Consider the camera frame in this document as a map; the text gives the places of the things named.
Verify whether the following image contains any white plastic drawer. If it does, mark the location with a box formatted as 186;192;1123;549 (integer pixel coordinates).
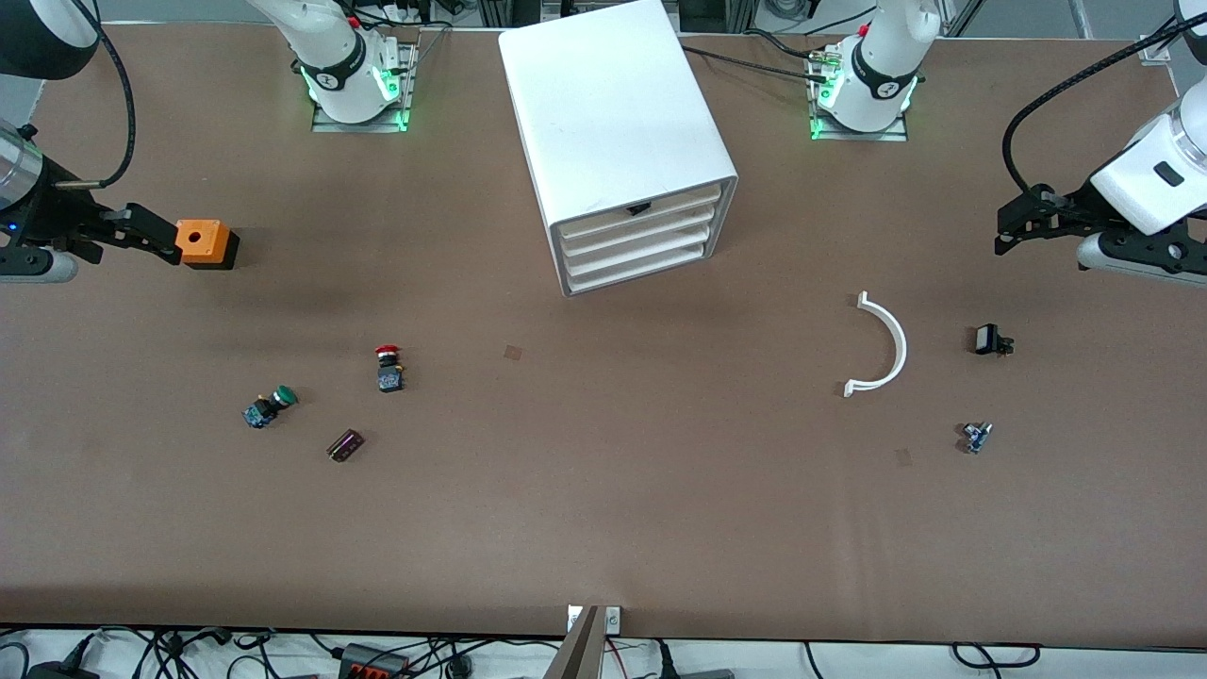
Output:
562;217;725;276
558;187;725;243
564;232;725;291

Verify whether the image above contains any white curved plastic arc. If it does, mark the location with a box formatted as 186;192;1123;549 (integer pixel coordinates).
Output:
842;291;908;399

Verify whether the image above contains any red push button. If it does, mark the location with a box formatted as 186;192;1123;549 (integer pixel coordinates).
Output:
374;344;407;394

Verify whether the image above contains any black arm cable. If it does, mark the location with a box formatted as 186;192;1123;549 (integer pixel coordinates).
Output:
55;0;136;190
1002;14;1207;194

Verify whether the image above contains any black orange power strip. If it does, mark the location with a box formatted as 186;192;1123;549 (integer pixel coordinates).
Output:
338;643;412;679

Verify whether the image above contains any white board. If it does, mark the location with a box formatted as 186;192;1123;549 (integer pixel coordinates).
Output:
560;202;725;260

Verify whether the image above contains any white table edge bracket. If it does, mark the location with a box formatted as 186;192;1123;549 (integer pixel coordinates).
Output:
566;605;621;635

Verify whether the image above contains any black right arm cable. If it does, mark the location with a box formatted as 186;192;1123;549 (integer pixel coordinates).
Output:
55;0;136;190

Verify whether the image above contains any white drawer cabinet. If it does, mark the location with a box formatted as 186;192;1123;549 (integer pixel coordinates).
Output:
498;0;739;298

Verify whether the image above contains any orange box with hole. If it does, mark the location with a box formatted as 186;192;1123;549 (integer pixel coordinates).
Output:
170;219;240;272

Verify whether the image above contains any grey slanted beam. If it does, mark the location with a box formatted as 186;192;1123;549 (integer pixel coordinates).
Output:
544;605;605;679

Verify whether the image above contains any black looped floor cable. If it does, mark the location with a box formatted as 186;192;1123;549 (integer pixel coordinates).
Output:
951;641;1044;671

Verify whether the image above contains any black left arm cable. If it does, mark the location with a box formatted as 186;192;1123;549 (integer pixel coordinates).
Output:
1002;14;1207;194

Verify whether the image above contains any green push button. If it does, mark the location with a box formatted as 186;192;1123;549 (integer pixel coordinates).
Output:
242;385;299;431

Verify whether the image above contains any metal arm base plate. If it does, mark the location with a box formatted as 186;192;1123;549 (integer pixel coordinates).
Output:
811;42;911;142
311;42;418;134

